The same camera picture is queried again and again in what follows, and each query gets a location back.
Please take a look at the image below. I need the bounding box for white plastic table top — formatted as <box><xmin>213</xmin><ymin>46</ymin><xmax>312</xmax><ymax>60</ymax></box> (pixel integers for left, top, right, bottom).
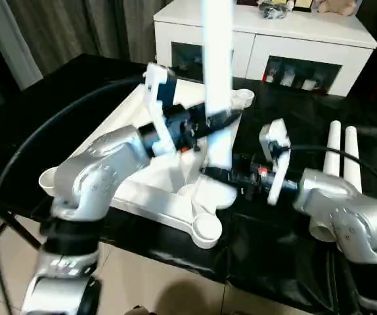
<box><xmin>39</xmin><ymin>85</ymin><xmax>255</xmax><ymax>251</ymax></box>

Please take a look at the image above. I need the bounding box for white plastic table leg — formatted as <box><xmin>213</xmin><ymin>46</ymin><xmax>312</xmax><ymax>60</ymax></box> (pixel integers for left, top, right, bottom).
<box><xmin>200</xmin><ymin>0</ymin><xmax>236</xmax><ymax>184</ymax></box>
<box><xmin>322</xmin><ymin>120</ymin><xmax>345</xmax><ymax>175</ymax></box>
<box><xmin>343</xmin><ymin>126</ymin><xmax>364</xmax><ymax>194</ymax></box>

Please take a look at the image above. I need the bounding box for beige plush toy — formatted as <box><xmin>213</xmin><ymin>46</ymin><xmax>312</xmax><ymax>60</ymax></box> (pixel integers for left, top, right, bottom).
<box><xmin>316</xmin><ymin>0</ymin><xmax>362</xmax><ymax>16</ymax></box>

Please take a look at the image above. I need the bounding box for white jar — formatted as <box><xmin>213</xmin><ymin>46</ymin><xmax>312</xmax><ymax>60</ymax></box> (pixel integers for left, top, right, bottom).
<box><xmin>280</xmin><ymin>70</ymin><xmax>295</xmax><ymax>87</ymax></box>

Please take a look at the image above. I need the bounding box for black metal table frame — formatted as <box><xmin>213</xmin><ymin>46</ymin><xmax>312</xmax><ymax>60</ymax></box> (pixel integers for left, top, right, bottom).
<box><xmin>0</xmin><ymin>209</ymin><xmax>43</xmax><ymax>260</ymax></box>

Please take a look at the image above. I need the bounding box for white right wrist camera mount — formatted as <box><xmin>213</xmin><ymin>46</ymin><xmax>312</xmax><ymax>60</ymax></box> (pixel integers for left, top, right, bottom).
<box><xmin>259</xmin><ymin>118</ymin><xmax>292</xmax><ymax>206</ymax></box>

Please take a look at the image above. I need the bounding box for black work mat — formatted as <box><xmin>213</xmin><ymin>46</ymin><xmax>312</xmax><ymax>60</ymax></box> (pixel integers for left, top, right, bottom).
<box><xmin>0</xmin><ymin>54</ymin><xmax>377</xmax><ymax>315</ymax></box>

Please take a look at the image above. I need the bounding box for black plastic bag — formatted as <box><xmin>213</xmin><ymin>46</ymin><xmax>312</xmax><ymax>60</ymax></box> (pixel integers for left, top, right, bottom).
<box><xmin>257</xmin><ymin>0</ymin><xmax>296</xmax><ymax>21</ymax></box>

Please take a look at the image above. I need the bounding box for white sideboard cabinet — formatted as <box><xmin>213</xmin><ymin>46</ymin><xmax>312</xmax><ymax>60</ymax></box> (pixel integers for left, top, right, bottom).
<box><xmin>153</xmin><ymin>0</ymin><xmax>377</xmax><ymax>98</ymax></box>

